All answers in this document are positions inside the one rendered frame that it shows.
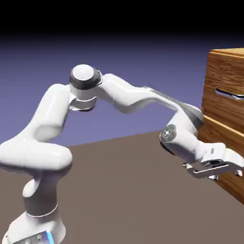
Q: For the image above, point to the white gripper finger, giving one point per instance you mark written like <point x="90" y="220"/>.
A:
<point x="213" y="177"/>
<point x="239" y="173"/>

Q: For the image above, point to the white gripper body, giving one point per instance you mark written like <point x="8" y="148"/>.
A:
<point x="233" y="160"/>

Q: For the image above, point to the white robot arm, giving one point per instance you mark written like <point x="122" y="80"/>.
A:
<point x="47" y="114"/>

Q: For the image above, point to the wood drawer front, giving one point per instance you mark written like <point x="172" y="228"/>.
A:
<point x="221" y="76"/>
<point x="219" y="133"/>

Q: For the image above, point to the light wood cabinet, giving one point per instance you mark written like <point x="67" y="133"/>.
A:
<point x="234" y="51"/>

